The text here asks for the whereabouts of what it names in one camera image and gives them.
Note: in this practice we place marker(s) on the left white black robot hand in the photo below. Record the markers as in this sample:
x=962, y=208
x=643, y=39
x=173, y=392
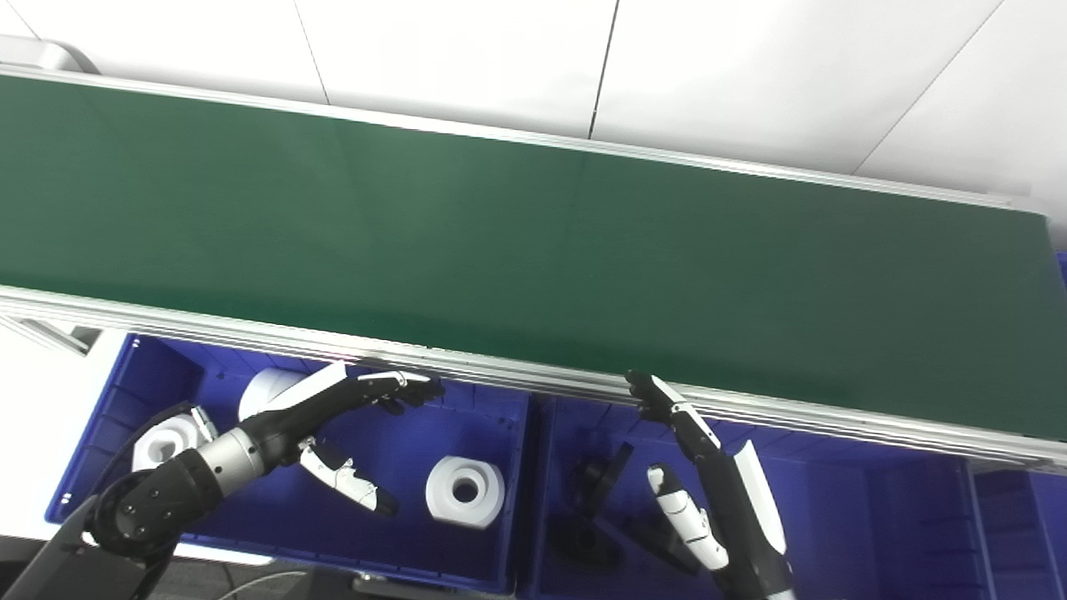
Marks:
x=308, y=412

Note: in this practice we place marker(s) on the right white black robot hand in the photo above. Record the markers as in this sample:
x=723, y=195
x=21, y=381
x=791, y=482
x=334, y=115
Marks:
x=742, y=517

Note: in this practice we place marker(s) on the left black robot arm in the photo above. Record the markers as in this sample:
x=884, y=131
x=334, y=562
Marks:
x=142, y=508

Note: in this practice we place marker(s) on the blue bin with black parts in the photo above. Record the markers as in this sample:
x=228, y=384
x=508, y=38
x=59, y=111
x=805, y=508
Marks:
x=834, y=517

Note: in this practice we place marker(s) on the black flanged part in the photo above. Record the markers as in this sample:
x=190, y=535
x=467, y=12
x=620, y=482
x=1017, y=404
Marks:
x=604, y=479

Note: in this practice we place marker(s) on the black round part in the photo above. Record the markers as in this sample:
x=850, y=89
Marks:
x=583, y=542

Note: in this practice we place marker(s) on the blue bin with white parts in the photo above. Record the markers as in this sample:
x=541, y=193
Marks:
x=417, y=558

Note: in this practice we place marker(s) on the green conveyor belt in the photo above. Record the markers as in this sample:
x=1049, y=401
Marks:
x=517, y=375
x=533, y=250

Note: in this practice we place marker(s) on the empty blue bin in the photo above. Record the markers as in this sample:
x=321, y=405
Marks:
x=1021, y=533

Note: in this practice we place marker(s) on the grey conveyor motor housing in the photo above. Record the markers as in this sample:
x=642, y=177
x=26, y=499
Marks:
x=42, y=54

